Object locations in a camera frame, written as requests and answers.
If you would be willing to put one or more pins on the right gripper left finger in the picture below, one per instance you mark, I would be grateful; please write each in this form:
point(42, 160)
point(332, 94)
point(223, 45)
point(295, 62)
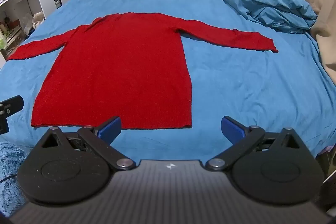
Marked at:
point(70, 167)

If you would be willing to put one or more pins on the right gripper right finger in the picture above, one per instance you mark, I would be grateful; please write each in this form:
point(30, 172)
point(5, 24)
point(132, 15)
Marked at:
point(269, 167)

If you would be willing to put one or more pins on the red knit sweater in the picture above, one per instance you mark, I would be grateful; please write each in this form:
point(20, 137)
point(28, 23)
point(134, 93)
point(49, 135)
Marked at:
point(131, 65)

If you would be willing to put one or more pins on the blue fluffy rug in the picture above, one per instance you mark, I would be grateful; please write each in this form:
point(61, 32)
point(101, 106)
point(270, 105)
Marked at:
point(11, 196)

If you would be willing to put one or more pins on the white plastic bag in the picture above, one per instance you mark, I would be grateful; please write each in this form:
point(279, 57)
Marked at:
point(38, 19)

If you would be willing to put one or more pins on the white shelf desk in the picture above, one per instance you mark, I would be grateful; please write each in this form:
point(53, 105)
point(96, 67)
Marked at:
point(18, 11)

